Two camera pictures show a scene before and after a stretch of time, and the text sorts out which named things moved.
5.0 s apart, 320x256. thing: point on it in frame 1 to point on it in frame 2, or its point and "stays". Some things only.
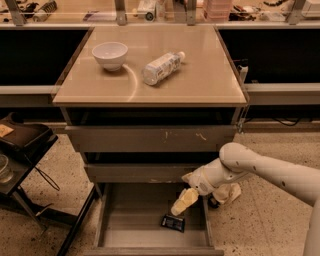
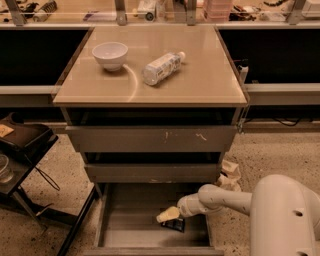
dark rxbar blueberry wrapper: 173,222 stays
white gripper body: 199,182 to 187,204
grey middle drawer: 138,173 stays
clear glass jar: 6,173 stays
